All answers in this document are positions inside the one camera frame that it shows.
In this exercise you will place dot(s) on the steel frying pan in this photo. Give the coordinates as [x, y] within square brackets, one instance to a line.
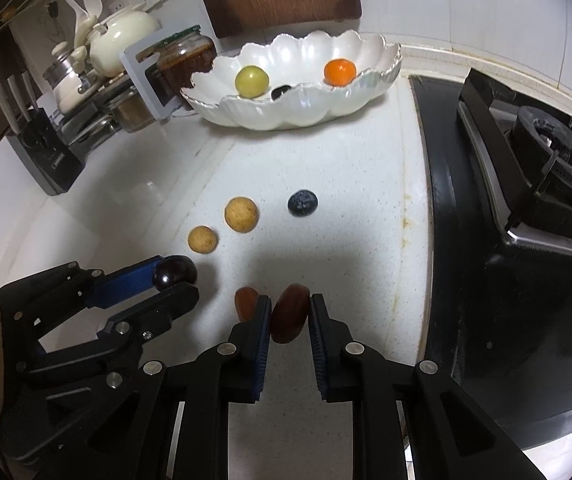
[88, 127]

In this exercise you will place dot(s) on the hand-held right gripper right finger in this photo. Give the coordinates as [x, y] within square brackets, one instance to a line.
[317, 330]

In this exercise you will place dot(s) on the white pot rack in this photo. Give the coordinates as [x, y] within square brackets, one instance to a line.
[140, 75]

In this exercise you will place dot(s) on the black burner grate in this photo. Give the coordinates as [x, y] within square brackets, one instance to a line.
[541, 160]

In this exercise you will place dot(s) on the cream ceramic pot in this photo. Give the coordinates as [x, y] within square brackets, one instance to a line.
[123, 40]

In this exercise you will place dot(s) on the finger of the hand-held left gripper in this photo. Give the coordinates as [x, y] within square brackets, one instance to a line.
[165, 307]
[125, 282]

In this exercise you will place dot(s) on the black knife block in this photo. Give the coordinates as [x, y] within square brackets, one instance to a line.
[45, 160]

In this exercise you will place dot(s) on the tan longan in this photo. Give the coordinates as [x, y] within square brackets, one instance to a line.
[202, 240]
[241, 214]

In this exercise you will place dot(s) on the blueberry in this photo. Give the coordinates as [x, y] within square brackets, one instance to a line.
[303, 202]
[280, 92]

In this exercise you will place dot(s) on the white plastic spoon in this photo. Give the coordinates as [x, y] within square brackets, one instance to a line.
[76, 20]
[88, 0]

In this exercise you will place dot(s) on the dark purple plum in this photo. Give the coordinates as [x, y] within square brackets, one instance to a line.
[175, 271]

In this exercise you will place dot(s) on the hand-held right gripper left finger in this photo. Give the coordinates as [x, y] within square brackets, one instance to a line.
[265, 330]

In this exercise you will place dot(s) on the black glass gas cooktop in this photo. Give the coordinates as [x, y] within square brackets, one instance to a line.
[466, 310]

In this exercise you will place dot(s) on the black scissors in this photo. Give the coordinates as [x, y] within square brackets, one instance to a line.
[53, 8]

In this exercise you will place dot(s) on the green apple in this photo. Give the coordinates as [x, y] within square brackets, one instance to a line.
[252, 80]

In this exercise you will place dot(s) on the small steel pot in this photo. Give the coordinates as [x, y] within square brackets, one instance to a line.
[133, 112]

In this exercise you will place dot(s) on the glass jar green lid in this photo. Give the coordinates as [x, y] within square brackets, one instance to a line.
[185, 60]

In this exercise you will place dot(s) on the steel lidded pot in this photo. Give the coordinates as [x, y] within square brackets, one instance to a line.
[63, 72]

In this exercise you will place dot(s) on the white scalloped bowl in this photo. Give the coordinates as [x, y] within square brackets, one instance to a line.
[316, 105]

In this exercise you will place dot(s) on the orange mandarin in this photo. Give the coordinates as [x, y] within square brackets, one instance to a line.
[340, 71]

